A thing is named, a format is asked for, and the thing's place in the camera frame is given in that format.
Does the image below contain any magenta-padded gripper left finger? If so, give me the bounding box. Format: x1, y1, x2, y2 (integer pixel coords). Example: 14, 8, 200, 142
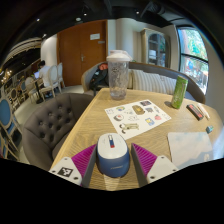
48, 143, 98, 188

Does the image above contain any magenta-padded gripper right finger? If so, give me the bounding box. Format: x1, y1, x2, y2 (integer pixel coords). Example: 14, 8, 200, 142
130, 143, 179, 188

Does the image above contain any white and blue computer mouse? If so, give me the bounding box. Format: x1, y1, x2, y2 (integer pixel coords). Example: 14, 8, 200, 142
96, 132, 131, 179

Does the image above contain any white sticker sheet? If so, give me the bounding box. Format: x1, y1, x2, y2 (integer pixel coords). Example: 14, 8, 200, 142
104, 99, 172, 141

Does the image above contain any grey tufted armchair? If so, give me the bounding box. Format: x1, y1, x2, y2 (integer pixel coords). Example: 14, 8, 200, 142
21, 92, 94, 172

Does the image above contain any black and red flat box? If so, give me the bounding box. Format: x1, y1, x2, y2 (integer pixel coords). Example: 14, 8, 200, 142
185, 103, 205, 121

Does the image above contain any green drink can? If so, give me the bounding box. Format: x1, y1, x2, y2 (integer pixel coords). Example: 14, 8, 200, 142
170, 75, 189, 110

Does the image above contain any striped cushion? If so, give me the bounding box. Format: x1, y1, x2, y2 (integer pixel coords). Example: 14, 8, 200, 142
127, 68, 135, 90
159, 74, 178, 95
132, 69, 165, 93

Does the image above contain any blue padded chair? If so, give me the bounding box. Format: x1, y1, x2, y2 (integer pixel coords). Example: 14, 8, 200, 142
0, 98, 22, 161

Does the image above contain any black backpack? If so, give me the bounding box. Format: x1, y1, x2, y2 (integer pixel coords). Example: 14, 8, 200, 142
89, 62, 110, 96

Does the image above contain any group of white chairs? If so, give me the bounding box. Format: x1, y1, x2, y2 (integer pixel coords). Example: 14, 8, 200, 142
24, 62, 66, 102

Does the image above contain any grey curved sofa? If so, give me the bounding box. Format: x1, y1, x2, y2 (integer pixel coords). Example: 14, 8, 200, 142
80, 61, 207, 104

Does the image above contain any clear shaker bottle white lid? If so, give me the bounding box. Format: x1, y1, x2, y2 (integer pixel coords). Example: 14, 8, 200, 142
106, 49, 132, 101

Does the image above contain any person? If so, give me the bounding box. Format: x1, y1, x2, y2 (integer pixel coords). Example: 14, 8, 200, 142
33, 59, 52, 82

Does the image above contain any brown wooden door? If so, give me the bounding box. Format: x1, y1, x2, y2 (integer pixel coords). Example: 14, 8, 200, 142
57, 19, 108, 87

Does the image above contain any black-framed window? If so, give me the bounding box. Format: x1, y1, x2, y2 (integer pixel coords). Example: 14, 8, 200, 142
176, 26, 210, 96

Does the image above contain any beige glass-door cabinet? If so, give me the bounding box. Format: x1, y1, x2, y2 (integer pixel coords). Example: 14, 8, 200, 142
139, 27, 168, 68

